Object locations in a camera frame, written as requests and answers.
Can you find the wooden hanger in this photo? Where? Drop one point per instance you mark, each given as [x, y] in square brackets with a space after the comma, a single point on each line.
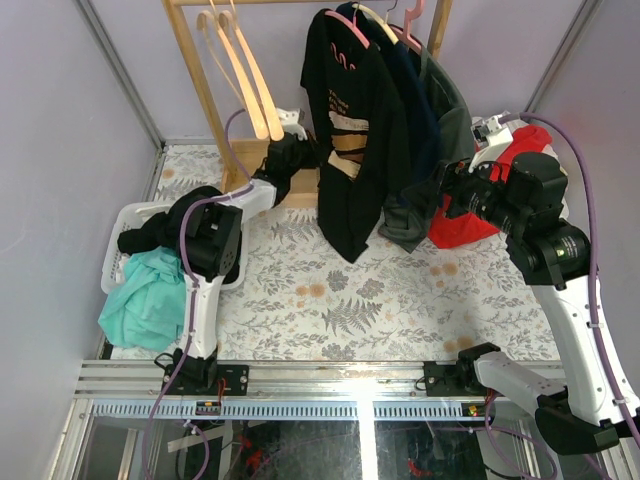
[215, 26]
[263, 96]

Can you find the wooden clothes rack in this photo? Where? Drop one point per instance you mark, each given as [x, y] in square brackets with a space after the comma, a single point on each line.
[250, 152]

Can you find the pink hanger on rack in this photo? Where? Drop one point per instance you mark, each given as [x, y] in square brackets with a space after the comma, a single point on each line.
[404, 32]

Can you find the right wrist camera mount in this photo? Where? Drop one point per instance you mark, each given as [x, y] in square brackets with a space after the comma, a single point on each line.
[492, 136]

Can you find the white garment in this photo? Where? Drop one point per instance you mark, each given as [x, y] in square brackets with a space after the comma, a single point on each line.
[526, 138]

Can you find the red t shirt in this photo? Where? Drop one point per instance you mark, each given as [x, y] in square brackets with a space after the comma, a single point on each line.
[447, 233]

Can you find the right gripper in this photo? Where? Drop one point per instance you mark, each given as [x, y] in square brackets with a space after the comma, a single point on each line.
[451, 178]

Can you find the teal cloth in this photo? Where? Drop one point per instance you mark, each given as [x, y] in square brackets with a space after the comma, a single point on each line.
[147, 310]

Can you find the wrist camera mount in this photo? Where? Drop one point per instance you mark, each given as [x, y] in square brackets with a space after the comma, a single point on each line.
[290, 121]
[492, 136]

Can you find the navy t shirt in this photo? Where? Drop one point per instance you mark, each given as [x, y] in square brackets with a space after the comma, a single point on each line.
[423, 127]

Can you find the grey t shirt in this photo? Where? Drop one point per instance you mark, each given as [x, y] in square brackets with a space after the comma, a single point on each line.
[401, 224]

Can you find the floral table mat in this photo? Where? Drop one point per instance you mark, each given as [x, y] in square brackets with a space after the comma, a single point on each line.
[300, 300]

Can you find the black garment in basket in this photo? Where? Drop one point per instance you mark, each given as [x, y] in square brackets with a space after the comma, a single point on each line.
[162, 229]

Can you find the black t shirt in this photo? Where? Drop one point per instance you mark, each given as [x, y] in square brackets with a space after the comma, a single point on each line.
[361, 131]

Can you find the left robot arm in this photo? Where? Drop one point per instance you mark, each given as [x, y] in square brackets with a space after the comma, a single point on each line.
[209, 242]

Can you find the pink hanger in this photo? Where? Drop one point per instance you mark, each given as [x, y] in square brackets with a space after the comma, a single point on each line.
[404, 32]
[347, 43]

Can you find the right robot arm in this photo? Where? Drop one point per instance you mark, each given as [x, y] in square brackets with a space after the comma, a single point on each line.
[594, 408]

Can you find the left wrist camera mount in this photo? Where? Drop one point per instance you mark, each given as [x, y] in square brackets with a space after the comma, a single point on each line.
[290, 121]

